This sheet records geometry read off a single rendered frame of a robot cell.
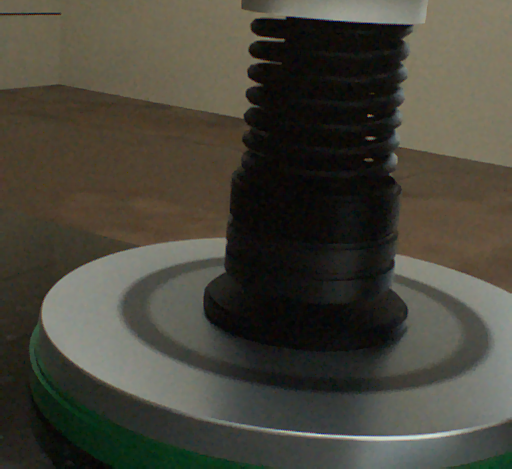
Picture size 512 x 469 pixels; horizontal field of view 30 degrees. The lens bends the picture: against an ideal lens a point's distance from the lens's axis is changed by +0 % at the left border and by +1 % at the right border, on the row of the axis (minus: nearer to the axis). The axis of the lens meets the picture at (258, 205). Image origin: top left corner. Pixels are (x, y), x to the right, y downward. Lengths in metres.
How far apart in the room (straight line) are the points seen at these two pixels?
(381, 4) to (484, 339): 0.14
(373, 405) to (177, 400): 0.06
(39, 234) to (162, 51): 5.89
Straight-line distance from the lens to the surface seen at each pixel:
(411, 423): 0.32
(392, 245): 0.38
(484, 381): 0.36
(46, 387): 0.36
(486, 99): 5.38
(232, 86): 6.14
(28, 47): 6.86
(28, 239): 0.57
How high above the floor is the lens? 0.99
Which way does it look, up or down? 14 degrees down
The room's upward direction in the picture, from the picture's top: 4 degrees clockwise
